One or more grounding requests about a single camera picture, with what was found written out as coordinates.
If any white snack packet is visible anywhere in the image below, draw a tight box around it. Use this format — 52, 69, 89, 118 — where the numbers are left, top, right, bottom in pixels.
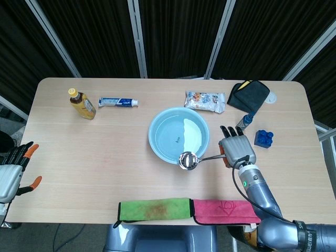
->
184, 90, 227, 114

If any dark pleated screen fabric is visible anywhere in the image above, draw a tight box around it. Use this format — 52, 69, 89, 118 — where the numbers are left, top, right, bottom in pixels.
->
0, 0, 336, 127

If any grey screen frame post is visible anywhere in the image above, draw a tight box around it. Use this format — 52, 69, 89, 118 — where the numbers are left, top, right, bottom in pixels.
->
127, 0, 148, 79
25, 0, 82, 78
282, 19, 336, 81
204, 0, 236, 79

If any yellow tea bottle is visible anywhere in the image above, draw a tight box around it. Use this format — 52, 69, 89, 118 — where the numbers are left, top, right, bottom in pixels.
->
68, 88, 97, 121

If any silver metal ladle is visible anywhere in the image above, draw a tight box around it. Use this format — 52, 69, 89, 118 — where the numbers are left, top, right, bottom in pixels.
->
178, 151, 226, 171

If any blue spray bottle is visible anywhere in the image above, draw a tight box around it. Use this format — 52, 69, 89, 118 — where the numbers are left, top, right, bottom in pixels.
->
235, 111, 257, 132

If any grey robot torso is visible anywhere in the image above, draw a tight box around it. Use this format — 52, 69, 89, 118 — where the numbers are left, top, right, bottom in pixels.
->
103, 223, 218, 252

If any white blue toothpaste tube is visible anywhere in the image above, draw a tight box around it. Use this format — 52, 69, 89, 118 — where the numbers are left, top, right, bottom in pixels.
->
98, 97, 139, 108

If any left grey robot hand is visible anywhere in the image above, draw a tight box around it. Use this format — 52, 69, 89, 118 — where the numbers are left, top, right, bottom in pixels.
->
0, 141, 43, 204

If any dark grey folded cloth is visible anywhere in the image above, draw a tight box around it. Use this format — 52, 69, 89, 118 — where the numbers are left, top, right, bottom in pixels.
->
226, 80, 271, 114

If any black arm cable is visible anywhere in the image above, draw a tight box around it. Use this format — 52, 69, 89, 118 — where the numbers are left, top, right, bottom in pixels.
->
232, 155, 292, 224

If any light blue plastic basin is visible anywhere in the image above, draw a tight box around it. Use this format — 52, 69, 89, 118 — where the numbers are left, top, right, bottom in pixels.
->
148, 106, 211, 165

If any green microfibre towel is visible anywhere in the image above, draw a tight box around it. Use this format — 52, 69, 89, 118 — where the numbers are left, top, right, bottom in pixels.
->
117, 197, 194, 224

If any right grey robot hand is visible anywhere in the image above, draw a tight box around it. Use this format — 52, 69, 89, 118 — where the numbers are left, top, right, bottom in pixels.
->
218, 125, 257, 169

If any pink microfibre towel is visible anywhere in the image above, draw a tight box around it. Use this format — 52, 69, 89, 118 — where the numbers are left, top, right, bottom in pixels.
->
193, 199, 262, 226

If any blue toy brick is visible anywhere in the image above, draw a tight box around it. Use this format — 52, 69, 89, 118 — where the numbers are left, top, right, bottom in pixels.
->
253, 129, 275, 149

